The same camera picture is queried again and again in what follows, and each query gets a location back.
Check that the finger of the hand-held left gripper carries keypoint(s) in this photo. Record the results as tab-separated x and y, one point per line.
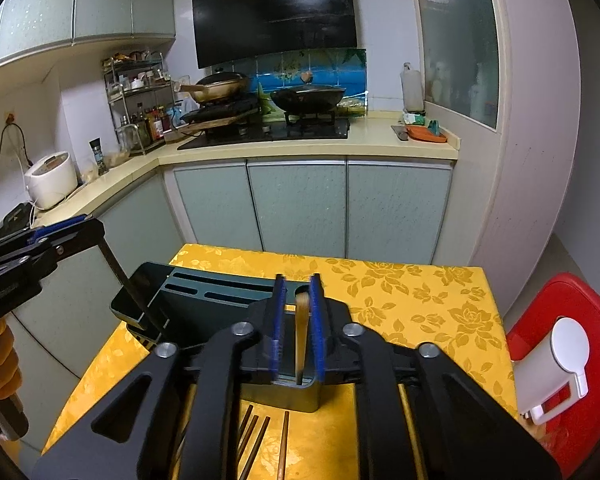
82	240
47	233

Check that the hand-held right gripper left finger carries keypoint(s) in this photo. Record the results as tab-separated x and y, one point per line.
279	325

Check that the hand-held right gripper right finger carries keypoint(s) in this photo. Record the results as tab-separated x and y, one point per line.
316	330

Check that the light wooden chopstick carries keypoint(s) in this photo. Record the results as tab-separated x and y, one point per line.
302	335

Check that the dark green utensil holder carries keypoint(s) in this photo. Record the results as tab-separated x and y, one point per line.
190	307

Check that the brown wooden chopstick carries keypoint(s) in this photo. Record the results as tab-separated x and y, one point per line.
282	445

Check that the patterned dark chopstick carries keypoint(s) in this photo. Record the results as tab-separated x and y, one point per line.
247	452

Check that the person's left hand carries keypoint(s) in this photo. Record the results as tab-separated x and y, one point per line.
0	360

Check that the black small appliance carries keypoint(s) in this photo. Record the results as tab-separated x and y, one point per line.
15	220

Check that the white rice cooker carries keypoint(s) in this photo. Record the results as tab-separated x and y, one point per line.
50	180

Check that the black pepper grinder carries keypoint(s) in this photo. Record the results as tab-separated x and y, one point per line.
99	157

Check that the yellow floral tablecloth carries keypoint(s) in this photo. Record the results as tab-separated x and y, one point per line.
405	300

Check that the row of sauce bottles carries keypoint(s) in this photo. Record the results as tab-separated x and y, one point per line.
152	125

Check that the metal spice rack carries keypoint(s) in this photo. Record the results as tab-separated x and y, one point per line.
111	100

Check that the row of seasoning jars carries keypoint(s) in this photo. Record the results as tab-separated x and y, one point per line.
140	80

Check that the wooden cutting board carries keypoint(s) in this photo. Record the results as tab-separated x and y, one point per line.
220	124

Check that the black glass gas stove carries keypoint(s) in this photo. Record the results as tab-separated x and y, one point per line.
265	135

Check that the black grill pan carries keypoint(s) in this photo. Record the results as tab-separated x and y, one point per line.
225	109

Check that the golden frying pan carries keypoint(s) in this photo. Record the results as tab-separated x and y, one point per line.
222	85

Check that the kitchen knife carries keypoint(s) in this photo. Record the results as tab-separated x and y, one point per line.
400	133

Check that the red plastic stool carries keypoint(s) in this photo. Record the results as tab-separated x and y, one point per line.
530	330

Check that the orange plastic tray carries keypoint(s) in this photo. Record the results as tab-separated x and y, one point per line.
425	135

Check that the black wok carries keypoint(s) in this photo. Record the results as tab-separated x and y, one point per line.
307	102

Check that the green packet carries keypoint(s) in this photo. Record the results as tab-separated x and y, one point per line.
414	119

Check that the glass wok lid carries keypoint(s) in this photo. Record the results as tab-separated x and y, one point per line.
300	88

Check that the blue picture backsplash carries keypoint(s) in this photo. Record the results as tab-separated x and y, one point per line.
352	75

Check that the white plastic bottle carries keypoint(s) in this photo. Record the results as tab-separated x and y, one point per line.
412	90

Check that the black range hood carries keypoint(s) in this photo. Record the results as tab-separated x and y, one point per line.
275	15

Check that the wall power outlet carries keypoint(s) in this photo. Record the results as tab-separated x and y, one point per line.
11	119

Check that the grey wall cabinets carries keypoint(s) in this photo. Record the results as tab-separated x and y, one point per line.
105	0

